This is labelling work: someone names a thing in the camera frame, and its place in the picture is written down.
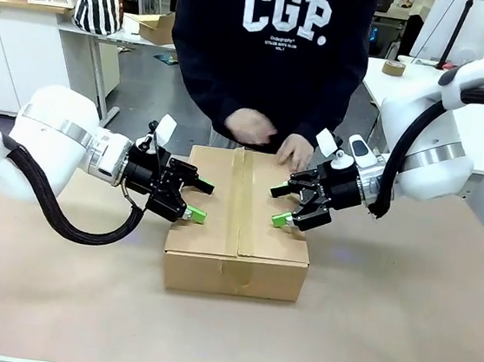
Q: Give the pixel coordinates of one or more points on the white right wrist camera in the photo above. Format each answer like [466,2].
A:
[329,143]

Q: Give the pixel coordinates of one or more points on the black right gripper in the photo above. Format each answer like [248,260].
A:
[339,190]

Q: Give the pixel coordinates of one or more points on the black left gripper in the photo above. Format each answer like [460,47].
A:
[150,179]

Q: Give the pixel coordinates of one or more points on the black white striped bag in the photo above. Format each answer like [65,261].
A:
[100,3]

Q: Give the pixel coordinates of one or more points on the person in navy sweatshirt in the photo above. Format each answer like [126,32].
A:
[267,70]

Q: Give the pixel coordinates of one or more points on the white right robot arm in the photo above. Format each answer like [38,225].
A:
[430,137]

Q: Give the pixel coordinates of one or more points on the black tripod pole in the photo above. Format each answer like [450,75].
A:
[456,26]

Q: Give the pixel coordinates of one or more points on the small open cardboard box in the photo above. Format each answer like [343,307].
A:
[156,29]

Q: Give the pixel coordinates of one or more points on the person's right hand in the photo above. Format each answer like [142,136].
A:
[250,127]

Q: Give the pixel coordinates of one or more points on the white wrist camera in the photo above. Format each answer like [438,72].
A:
[329,143]
[164,130]

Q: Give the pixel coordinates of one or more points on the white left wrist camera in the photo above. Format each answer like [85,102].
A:
[164,130]

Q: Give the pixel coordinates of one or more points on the large brown cardboard box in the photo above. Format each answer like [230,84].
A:
[231,271]

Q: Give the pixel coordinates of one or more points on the person's left hand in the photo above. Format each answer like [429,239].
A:
[297,152]

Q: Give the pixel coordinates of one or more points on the white folding table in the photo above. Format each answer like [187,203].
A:
[101,69]

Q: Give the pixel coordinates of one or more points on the brown packing tape strip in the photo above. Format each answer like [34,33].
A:
[241,207]

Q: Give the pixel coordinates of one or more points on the brown packing tape roll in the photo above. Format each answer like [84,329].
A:
[393,68]

